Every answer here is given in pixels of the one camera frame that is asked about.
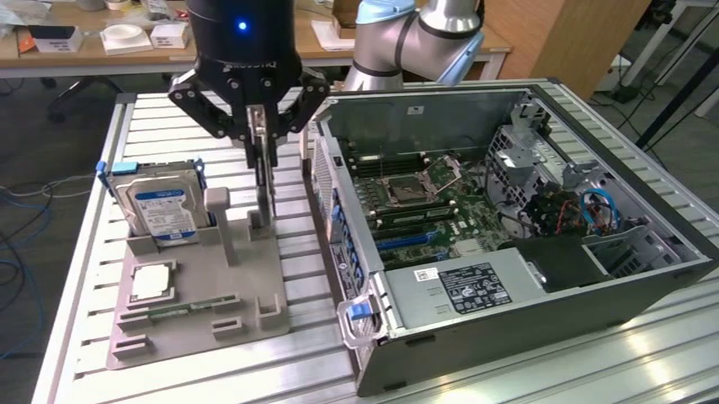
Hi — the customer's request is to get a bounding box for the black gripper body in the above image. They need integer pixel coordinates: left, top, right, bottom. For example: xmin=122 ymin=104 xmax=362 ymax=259
xmin=187 ymin=0 xmax=303 ymax=117

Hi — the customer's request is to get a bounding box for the graphics card with silver bracket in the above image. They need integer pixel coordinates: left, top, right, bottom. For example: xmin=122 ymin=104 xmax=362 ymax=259
xmin=246 ymin=104 xmax=281 ymax=221

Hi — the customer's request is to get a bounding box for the small white labelled box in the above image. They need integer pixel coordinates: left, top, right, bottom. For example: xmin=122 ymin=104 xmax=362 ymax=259
xmin=148 ymin=23 xmax=191 ymax=51

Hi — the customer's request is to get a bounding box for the white paper sheet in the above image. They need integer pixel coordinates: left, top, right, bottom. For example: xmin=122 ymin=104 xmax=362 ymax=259
xmin=310 ymin=19 xmax=357 ymax=52

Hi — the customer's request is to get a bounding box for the white square dish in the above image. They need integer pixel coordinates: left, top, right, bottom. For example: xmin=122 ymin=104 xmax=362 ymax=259
xmin=99 ymin=24 xmax=154 ymax=56

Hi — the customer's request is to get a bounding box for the black office chair base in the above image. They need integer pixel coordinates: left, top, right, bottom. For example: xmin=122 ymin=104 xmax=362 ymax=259
xmin=47 ymin=77 xmax=123 ymax=123

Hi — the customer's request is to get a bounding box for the hard disk in blue caddy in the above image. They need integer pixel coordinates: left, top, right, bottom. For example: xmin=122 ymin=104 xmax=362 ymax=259
xmin=96 ymin=154 xmax=210 ymax=249

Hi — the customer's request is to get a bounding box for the CPU socket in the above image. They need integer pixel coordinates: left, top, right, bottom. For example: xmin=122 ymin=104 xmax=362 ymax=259
xmin=382 ymin=174 xmax=434 ymax=207

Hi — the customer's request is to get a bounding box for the metal socket cover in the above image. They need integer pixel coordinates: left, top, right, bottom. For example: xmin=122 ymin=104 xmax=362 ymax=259
xmin=421 ymin=154 xmax=466 ymax=190

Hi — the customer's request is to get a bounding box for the white box with black lid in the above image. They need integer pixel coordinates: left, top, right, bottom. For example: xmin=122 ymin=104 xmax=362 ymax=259
xmin=27 ymin=24 xmax=86 ymax=54

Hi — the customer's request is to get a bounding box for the green motherboard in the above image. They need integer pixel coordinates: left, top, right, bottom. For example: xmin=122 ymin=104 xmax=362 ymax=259
xmin=337 ymin=138 xmax=513 ymax=270

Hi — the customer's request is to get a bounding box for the silver perforated drive cage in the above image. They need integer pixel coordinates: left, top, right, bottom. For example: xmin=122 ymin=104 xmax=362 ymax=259
xmin=486 ymin=124 xmax=569 ymax=193

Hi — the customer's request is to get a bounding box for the silver CPU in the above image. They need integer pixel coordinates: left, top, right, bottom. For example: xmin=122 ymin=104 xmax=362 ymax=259
xmin=130 ymin=265 xmax=174 ymax=302

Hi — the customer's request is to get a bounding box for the grey power supply unit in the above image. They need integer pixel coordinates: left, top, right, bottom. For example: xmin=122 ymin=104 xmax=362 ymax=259
xmin=385 ymin=247 xmax=546 ymax=332

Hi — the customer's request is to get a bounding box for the grey parts rack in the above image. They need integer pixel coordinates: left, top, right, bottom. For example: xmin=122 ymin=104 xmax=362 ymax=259
xmin=104 ymin=187 xmax=293 ymax=371

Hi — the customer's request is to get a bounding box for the black slanted pole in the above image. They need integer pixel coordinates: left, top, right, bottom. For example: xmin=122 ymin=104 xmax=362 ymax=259
xmin=634 ymin=8 xmax=719 ymax=152

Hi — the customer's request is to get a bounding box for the black open PC case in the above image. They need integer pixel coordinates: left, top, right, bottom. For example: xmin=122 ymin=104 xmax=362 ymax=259
xmin=297 ymin=77 xmax=719 ymax=399

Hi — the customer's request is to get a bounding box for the silver disk bay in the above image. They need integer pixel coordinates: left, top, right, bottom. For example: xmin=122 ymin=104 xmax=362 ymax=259
xmin=581 ymin=225 xmax=675 ymax=279

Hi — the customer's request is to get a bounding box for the wooden desk white frame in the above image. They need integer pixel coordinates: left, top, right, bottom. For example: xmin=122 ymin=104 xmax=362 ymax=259
xmin=0 ymin=0 xmax=517 ymax=92

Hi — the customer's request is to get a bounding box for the grey floor cable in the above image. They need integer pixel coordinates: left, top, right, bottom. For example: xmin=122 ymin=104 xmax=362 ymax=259
xmin=0 ymin=174 xmax=95 ymax=199

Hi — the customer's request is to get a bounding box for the black red wire bundle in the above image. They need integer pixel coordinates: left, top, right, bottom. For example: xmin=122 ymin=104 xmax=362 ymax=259
xmin=533 ymin=191 xmax=586 ymax=237

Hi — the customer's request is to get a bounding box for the blue floor cable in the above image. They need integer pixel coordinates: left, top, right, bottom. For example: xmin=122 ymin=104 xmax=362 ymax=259
xmin=0 ymin=189 xmax=55 ymax=361

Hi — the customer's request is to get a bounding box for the blue wire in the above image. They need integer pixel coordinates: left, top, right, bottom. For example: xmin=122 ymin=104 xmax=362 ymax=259
xmin=581 ymin=188 xmax=623 ymax=232

